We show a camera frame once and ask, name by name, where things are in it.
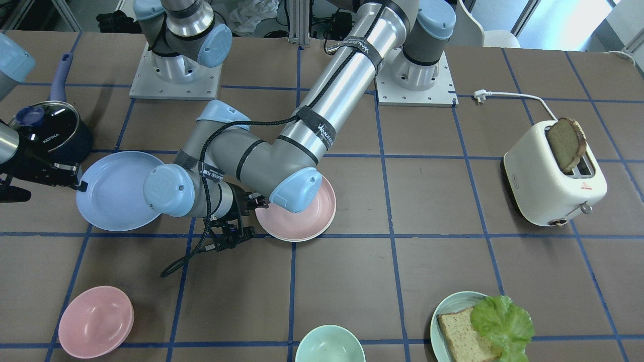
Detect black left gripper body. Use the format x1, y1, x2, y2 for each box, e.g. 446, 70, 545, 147
203, 184, 269, 252

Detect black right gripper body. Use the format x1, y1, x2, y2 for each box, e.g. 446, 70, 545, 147
2, 143, 88, 193

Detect pink plate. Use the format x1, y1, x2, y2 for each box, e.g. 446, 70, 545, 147
255, 176, 337, 242

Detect blue plate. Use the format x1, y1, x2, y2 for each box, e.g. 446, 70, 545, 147
76, 151, 163, 231

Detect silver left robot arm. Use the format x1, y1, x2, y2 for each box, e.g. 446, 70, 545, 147
143, 1, 457, 254

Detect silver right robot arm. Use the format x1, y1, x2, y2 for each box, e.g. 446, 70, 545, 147
1, 1, 232, 203

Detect dark blue pot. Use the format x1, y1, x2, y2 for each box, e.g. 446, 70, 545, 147
9, 52, 94, 164

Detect mint green bowl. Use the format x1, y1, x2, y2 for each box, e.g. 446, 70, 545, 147
294, 325, 366, 361

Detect pink bowl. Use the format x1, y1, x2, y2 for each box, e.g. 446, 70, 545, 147
58, 286, 135, 359

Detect crumpled plastic bag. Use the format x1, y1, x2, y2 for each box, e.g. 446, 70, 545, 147
229, 1, 280, 35

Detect black power adapter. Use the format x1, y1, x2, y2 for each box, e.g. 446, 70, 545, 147
325, 11, 353, 40

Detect light green plate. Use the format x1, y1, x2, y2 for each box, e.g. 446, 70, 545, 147
429, 291, 488, 361

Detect bread slice on plate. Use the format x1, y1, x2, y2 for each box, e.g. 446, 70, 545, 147
437, 306, 502, 361

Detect green lettuce leaf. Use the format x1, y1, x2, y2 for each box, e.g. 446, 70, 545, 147
470, 295, 534, 361

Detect white chair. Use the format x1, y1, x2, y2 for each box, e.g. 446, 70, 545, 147
449, 0, 522, 49

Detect white toaster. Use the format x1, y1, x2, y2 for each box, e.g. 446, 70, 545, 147
502, 121, 608, 227

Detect toast slice in toaster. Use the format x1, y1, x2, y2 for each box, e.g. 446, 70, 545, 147
546, 117, 587, 174

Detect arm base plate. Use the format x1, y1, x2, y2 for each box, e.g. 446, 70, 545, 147
129, 44, 222, 101
375, 47, 458, 107

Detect white toaster power cord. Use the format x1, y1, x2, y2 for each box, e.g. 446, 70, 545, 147
474, 89, 558, 121

